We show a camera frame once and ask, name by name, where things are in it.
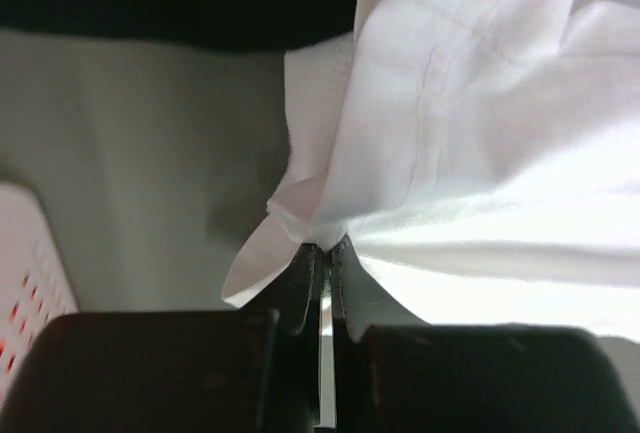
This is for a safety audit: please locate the white green raglan t-shirt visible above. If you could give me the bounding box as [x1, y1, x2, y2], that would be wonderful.
[222, 0, 639, 341]

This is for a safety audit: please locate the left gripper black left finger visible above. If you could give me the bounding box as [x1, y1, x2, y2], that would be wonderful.
[1, 245, 322, 433]

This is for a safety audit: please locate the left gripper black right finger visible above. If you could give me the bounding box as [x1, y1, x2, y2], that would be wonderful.
[329, 239, 639, 432]

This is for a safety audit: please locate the white plastic basket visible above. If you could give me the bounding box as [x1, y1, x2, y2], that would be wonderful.
[0, 183, 78, 396]

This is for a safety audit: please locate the crumpled orange t-shirt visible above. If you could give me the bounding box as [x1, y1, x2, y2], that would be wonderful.
[1, 271, 47, 377]

